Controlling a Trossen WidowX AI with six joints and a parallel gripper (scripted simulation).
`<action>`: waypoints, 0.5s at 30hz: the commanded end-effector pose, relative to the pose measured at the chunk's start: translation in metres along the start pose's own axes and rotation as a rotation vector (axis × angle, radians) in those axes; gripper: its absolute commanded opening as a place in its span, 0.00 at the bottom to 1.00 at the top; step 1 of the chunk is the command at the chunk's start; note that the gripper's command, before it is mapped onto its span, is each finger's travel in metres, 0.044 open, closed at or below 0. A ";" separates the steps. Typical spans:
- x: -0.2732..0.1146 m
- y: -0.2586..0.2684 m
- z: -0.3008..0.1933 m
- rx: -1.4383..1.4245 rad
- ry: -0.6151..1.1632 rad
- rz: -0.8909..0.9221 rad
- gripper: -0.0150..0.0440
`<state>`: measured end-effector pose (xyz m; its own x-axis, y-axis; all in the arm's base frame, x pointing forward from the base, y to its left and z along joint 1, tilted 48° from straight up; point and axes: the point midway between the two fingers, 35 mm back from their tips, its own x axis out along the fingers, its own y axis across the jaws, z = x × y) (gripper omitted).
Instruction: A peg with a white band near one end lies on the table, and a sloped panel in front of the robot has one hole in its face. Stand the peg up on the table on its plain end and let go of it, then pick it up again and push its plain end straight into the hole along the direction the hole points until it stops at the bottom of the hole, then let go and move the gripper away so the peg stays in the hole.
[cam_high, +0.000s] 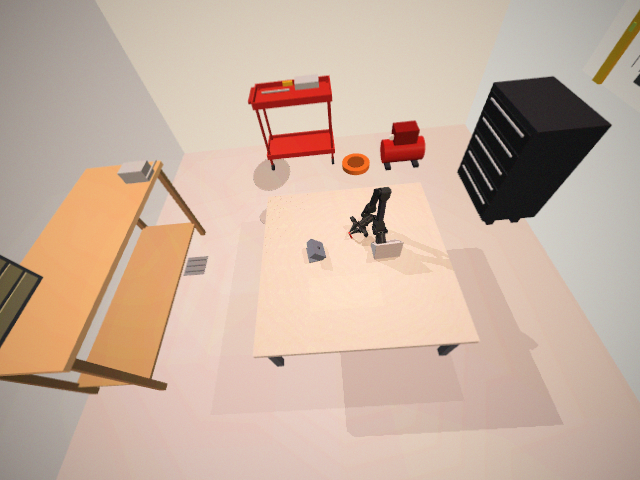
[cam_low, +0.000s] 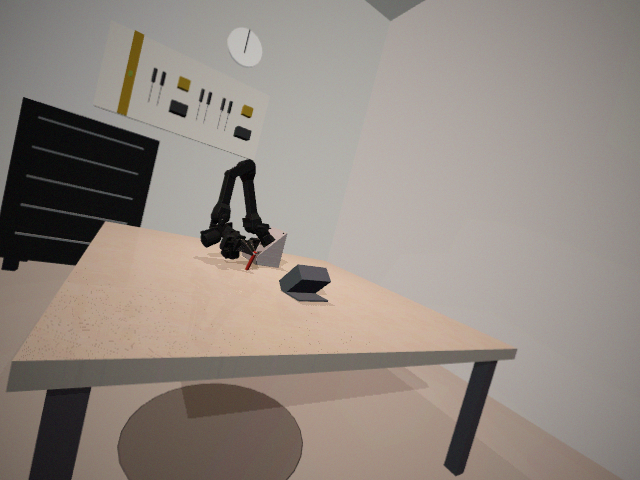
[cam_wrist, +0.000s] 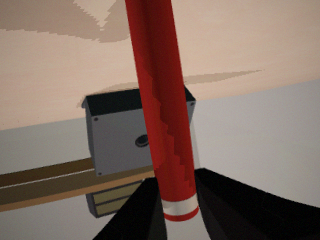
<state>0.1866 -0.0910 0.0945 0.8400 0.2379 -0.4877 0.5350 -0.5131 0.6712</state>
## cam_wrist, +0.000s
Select grey square panel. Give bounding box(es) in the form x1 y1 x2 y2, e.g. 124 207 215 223
81 88 153 176

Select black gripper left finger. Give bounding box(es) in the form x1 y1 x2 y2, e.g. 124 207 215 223
92 176 167 240

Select red peg with white band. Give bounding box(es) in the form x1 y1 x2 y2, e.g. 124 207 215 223
125 0 199 221

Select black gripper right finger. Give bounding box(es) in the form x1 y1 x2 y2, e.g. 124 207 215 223
193 168 320 240

